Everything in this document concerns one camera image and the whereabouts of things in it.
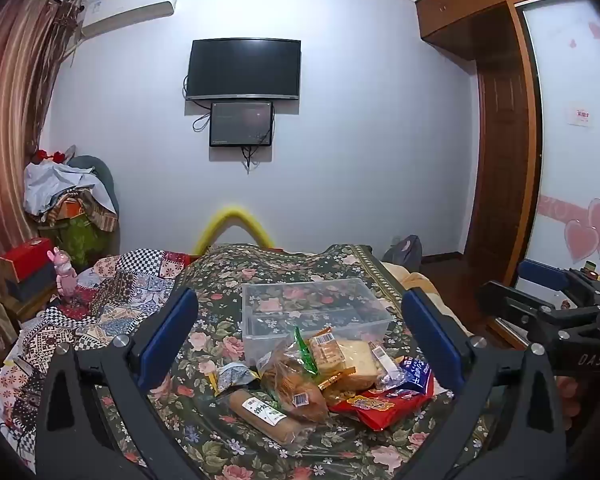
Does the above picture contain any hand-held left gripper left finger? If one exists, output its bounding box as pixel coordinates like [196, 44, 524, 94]
[35, 287, 201, 480]

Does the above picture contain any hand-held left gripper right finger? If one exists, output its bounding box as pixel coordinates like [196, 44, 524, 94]
[401, 287, 568, 480]

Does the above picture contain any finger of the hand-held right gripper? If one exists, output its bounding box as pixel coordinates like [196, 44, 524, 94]
[476, 280, 556, 331]
[517, 259, 581, 296]

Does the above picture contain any blue snack packet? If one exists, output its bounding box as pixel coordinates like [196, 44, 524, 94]
[385, 355, 433, 396]

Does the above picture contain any sliced bread packet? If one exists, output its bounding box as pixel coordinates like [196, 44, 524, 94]
[330, 340, 403, 393]

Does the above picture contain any small silver yellow packet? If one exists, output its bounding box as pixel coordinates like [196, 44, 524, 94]
[211, 360, 261, 396]

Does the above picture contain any red snack bag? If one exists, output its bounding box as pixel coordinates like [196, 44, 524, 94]
[330, 387, 436, 431]

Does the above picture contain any cracker packet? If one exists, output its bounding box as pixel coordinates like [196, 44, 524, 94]
[305, 327, 356, 376]

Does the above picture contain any golden snack packet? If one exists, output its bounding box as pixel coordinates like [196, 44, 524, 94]
[317, 366, 357, 406]

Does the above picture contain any clear plastic storage container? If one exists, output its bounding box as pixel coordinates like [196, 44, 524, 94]
[241, 277, 396, 368]

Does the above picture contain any long bread roll packet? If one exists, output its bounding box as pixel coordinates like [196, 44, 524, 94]
[220, 387, 313, 453]

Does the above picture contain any green striped bun bag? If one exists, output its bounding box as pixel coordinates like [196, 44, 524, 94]
[257, 327, 331, 423]

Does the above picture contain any person's right hand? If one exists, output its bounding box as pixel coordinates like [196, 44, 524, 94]
[554, 374, 582, 433]

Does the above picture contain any beige blanket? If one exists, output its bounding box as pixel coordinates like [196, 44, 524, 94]
[380, 260, 476, 341]

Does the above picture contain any patchwork quilt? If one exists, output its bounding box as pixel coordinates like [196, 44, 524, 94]
[0, 247, 193, 471]

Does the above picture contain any floral bedspread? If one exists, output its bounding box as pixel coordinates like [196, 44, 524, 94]
[95, 242, 486, 480]

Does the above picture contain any dark backpack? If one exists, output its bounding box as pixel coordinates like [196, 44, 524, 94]
[382, 235, 423, 266]

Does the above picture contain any pink rabbit toy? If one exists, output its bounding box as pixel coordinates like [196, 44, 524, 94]
[47, 247, 78, 306]

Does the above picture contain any green patterned cloth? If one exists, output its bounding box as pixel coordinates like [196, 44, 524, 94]
[37, 212, 106, 268]

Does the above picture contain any yellow foam tube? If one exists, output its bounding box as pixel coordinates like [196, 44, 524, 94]
[192, 205, 273, 256]

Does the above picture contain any grey box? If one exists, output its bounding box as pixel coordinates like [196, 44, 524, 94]
[5, 262, 58, 301]

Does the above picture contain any white label sticker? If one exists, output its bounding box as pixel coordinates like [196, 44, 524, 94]
[565, 107, 593, 131]

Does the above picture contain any red box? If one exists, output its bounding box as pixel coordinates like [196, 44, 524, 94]
[0, 237, 55, 283]

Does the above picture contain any grey chair back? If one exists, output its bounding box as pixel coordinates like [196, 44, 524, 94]
[70, 155, 121, 226]

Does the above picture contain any pile of clothes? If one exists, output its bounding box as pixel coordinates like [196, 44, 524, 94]
[22, 160, 121, 233]

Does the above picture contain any white sliding wardrobe door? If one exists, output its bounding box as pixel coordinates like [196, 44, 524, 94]
[515, 0, 600, 311]

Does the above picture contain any striped brown curtain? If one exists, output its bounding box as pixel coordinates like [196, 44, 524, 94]
[0, 0, 83, 361]

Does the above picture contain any wooden overhead cabinet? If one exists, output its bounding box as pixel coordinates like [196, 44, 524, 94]
[415, 0, 581, 51]

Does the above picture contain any white air conditioner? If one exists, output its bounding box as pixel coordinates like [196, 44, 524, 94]
[80, 0, 181, 38]

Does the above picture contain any black looped cable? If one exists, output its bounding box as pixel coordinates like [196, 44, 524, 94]
[182, 75, 212, 133]

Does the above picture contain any small black wall monitor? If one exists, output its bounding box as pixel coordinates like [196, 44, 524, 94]
[209, 101, 274, 148]

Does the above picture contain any wall-mounted black television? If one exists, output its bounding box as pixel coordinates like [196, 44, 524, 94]
[186, 37, 302, 102]

